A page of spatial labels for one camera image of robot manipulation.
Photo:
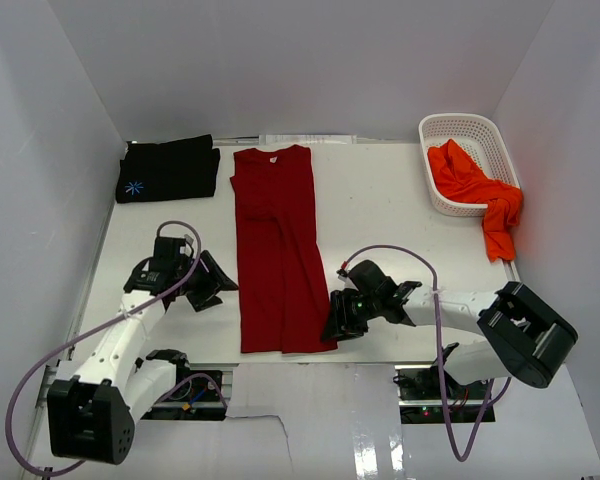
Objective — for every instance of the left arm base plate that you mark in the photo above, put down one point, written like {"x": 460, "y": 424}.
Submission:
{"x": 196, "y": 400}

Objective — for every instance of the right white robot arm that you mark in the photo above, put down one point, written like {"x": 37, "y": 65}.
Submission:
{"x": 519, "y": 334}

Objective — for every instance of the white plastic basket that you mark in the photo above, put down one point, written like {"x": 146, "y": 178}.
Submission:
{"x": 481, "y": 139}

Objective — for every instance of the red t shirt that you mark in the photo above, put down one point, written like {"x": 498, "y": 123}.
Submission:
{"x": 283, "y": 295}

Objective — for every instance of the folded black t shirt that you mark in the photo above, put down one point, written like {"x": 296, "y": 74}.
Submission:
{"x": 175, "y": 170}

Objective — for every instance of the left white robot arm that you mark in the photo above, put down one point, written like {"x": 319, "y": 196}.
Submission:
{"x": 93, "y": 414}

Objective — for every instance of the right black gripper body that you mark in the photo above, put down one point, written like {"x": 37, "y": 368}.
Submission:
{"x": 367, "y": 302}

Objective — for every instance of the orange t shirt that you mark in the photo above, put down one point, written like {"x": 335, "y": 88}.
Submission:
{"x": 458, "y": 178}

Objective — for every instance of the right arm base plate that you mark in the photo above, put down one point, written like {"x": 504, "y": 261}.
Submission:
{"x": 420, "y": 401}

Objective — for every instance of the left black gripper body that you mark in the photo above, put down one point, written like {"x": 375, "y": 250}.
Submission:
{"x": 185, "y": 268}

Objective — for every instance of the white papers at back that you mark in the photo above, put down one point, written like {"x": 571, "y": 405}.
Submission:
{"x": 307, "y": 139}

